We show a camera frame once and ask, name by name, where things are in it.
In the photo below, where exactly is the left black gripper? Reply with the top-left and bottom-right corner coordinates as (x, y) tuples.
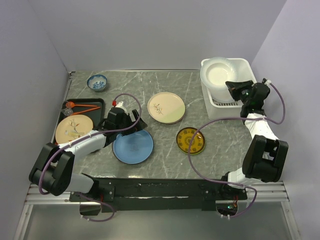
(115, 109), (147, 136)

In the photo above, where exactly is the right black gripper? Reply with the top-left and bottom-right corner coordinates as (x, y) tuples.
(226, 80), (255, 106)

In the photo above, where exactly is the white fluted deep plate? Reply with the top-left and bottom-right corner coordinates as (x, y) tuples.
(207, 85), (235, 103)

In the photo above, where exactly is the white smooth deep plate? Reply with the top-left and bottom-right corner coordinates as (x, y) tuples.
(200, 57), (238, 91)

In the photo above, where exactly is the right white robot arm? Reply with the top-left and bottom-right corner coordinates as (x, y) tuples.
(218, 78), (289, 199)

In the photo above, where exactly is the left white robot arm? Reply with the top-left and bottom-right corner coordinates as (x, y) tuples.
(29, 107), (148, 201)

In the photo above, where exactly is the white plastic bin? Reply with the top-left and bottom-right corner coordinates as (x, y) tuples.
(201, 58), (257, 120)

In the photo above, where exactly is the blue plate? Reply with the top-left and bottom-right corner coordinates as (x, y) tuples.
(112, 130), (154, 165)

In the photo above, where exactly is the cream plate with twig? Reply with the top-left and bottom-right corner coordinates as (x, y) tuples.
(147, 92), (186, 124)

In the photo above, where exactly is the yellow patterned plate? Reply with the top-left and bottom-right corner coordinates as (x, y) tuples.
(176, 127), (206, 155)

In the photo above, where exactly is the orange chopstick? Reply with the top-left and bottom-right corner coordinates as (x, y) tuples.
(71, 106), (101, 116)

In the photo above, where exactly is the blue white porcelain bowl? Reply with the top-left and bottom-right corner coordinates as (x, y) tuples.
(86, 74), (108, 92)

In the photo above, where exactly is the cream plate with bird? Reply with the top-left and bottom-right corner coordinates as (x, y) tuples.
(55, 114), (94, 144)

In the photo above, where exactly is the black base beam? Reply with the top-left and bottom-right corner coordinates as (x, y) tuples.
(68, 176), (278, 212)

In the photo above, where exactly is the orange spoon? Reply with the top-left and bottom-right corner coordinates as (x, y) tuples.
(65, 101), (98, 109)

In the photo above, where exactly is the clear plastic cup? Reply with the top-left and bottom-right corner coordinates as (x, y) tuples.
(60, 106), (74, 117)

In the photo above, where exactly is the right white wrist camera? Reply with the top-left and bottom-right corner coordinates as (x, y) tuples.
(262, 78), (272, 86)

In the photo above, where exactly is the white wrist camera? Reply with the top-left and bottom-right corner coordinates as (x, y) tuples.
(111, 101), (128, 115)
(262, 78), (272, 86)

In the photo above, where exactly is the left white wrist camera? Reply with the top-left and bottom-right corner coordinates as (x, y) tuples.
(111, 101), (128, 115)

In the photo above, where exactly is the aluminium rail frame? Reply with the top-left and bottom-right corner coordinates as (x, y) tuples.
(12, 181), (83, 240)

